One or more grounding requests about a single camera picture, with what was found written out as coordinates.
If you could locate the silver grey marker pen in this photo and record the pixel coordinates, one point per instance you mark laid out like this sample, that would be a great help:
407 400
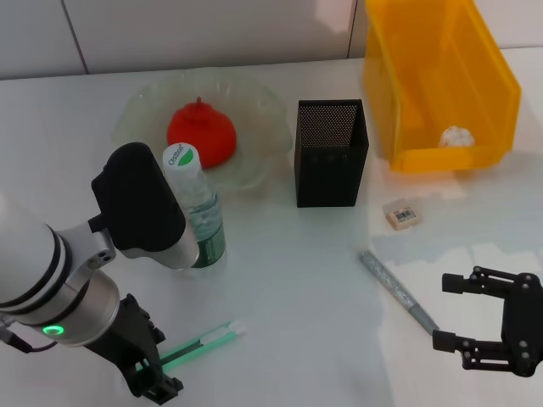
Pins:
390 284

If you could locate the green utility knife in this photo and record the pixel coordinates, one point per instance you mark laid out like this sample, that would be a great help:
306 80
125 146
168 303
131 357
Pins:
216 337

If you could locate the orange fruit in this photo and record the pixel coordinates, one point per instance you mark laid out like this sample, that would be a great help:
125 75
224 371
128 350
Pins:
208 135

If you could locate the clear water bottle green label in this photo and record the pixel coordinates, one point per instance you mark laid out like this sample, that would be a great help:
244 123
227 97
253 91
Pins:
203 212

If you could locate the yellow plastic bin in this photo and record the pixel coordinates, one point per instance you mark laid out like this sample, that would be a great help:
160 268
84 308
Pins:
441 85

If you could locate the white paper ball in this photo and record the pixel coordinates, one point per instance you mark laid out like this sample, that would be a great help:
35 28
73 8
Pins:
457 136

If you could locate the black mesh pen holder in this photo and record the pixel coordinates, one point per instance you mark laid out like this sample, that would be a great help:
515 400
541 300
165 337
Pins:
331 178

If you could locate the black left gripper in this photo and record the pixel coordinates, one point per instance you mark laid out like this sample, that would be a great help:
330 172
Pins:
123 339

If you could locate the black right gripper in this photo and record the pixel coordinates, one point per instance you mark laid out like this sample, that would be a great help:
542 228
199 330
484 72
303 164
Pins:
526 326

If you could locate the beige eraser with barcode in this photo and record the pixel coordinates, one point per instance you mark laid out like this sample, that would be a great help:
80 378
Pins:
402 215

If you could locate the clear green glass fruit plate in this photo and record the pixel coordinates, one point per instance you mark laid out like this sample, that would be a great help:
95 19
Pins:
263 135

